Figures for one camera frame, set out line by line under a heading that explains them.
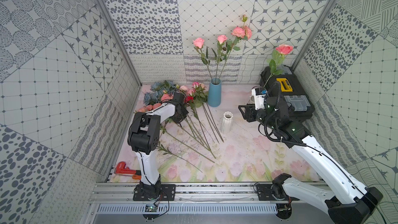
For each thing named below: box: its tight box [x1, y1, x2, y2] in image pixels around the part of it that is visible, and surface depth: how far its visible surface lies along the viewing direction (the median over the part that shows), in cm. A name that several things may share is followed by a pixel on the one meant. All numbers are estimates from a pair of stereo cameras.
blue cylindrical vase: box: [207, 77, 222, 108], surface depth 103 cm
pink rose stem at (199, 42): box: [192, 37, 215, 84], surface depth 87 cm
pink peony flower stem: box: [218, 14, 253, 79], surface depth 85 cm
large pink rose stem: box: [263, 44, 294, 88], surface depth 85 cm
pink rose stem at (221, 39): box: [214, 34, 229, 84], surface depth 88 cm
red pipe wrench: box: [114, 161, 137, 175], surface depth 82 cm
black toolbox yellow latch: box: [260, 64, 316, 119], surface depth 93 cm
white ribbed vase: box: [221, 110, 234, 135], surface depth 86 cm
